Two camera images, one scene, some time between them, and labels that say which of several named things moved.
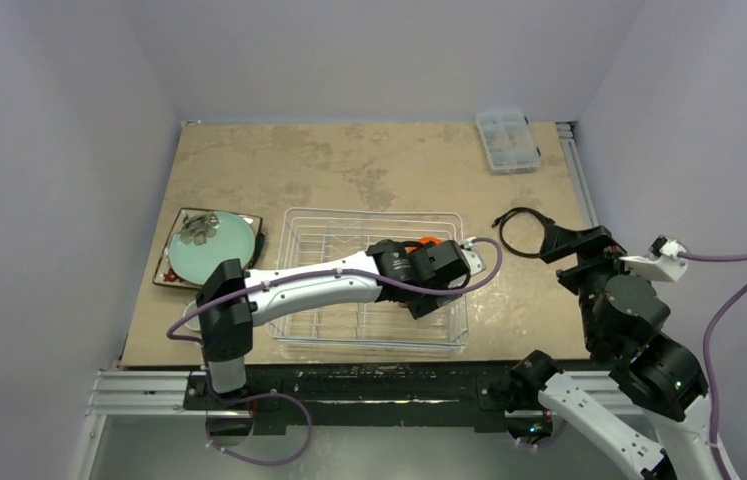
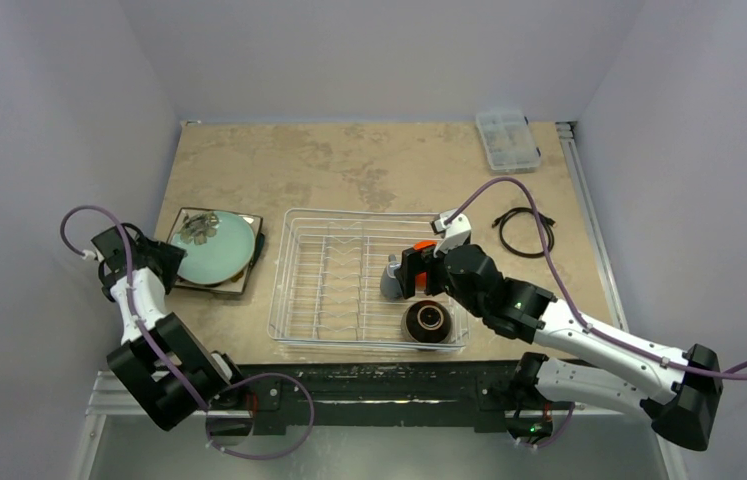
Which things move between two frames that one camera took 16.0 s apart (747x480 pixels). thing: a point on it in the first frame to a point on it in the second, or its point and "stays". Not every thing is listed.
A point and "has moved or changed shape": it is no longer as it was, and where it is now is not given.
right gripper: (580, 249) to (409, 271)
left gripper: (424, 304) to (170, 257)
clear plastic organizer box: (507, 142) stays
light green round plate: (204, 240) stays
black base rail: (478, 392) stays
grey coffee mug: (193, 323) has moved or changed shape
